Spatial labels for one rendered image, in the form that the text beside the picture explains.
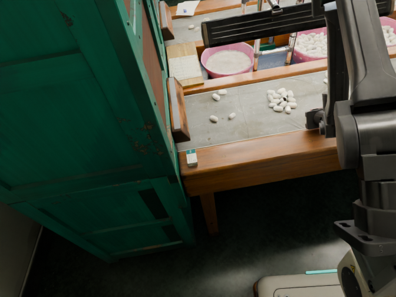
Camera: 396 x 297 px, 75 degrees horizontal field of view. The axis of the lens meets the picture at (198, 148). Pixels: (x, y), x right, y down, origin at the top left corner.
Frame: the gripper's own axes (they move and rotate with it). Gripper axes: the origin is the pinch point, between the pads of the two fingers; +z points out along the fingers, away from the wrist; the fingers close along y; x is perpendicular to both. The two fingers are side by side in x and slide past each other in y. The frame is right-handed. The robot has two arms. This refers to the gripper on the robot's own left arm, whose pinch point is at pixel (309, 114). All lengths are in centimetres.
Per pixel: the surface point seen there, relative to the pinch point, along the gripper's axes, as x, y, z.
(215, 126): -1.5, 36.5, 4.2
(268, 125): 1.5, 16.1, 0.8
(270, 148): 7.3, 19.3, -10.5
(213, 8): -58, 22, 72
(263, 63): -21.8, 4.1, 40.7
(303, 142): 7.3, 7.4, -10.4
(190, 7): -62, 35, 76
